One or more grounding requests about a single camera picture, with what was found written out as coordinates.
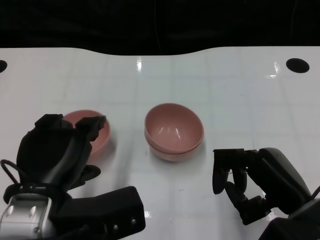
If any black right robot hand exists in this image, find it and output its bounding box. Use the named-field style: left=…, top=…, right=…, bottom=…
left=211, top=147, right=314, bottom=226

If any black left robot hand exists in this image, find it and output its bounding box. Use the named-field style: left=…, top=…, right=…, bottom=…
left=16, top=113, right=108, bottom=194

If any pink plastic bowl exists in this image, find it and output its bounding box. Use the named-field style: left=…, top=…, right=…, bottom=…
left=144, top=129, right=204, bottom=163
left=144, top=102, right=205, bottom=154
left=62, top=109, right=112, bottom=161

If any black backdrop cloth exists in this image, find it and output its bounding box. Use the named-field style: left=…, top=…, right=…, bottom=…
left=0, top=0, right=320, bottom=56

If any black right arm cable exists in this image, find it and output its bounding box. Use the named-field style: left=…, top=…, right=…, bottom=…
left=308, top=185, right=320, bottom=201

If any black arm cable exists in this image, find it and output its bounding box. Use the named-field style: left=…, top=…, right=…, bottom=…
left=0, top=159, right=26, bottom=201
left=308, top=185, right=320, bottom=201

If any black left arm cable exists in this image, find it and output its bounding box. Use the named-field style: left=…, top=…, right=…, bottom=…
left=0, top=159, right=26, bottom=201

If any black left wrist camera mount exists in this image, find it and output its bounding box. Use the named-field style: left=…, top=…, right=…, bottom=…
left=4, top=183, right=147, bottom=240

